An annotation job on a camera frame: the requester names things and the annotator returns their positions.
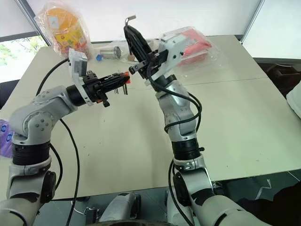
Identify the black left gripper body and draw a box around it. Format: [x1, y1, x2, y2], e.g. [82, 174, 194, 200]
[82, 70, 111, 108]

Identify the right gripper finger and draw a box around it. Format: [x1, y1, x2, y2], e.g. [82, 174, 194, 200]
[129, 25, 155, 60]
[123, 25, 144, 66]

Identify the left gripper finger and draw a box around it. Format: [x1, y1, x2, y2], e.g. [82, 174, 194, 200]
[98, 72, 130, 85]
[101, 77, 130, 92]

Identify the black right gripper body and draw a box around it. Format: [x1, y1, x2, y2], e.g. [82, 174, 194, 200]
[128, 49, 169, 80]

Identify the orange hex key holder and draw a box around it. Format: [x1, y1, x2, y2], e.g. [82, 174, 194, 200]
[117, 72, 131, 85]

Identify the silver hex key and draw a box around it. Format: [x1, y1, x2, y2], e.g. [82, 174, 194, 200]
[125, 15, 137, 27]

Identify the silver metal can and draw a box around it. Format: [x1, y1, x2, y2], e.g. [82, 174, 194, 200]
[99, 45, 123, 60]

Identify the bagged red package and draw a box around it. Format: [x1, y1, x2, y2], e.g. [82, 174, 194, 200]
[159, 25, 213, 69]

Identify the clear plastic clamshell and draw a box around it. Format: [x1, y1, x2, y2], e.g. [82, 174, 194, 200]
[175, 44, 227, 79]

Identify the orange snack bag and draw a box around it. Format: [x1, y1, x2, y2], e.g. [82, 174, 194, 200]
[33, 1, 94, 60]

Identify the purple plastic package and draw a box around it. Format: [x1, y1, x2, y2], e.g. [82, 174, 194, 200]
[0, 118, 14, 159]

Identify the grey robot waist housing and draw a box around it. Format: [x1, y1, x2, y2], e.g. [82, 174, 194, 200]
[83, 191, 170, 226]

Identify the black box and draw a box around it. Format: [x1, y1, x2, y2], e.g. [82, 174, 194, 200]
[267, 63, 301, 95]

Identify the white rounded object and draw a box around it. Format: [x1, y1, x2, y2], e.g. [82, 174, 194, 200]
[285, 81, 301, 114]

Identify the black cloth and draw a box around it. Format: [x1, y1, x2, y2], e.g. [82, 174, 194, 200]
[236, 185, 301, 226]

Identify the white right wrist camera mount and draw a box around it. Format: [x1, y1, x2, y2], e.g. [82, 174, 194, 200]
[144, 35, 187, 87]

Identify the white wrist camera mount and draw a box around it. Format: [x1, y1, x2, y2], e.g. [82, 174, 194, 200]
[144, 35, 187, 87]
[68, 48, 92, 106]

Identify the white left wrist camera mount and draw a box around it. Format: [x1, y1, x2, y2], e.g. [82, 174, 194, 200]
[68, 48, 92, 106]

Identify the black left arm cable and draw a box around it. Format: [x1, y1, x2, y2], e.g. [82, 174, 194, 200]
[37, 58, 81, 226]

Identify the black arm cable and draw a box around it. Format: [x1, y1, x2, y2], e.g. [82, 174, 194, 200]
[37, 58, 81, 226]
[146, 63, 203, 226]

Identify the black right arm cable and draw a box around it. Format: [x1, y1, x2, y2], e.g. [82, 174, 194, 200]
[146, 63, 203, 226]

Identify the grey metal frame bar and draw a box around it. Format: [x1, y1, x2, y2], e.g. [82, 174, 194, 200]
[240, 0, 264, 44]
[18, 0, 53, 47]

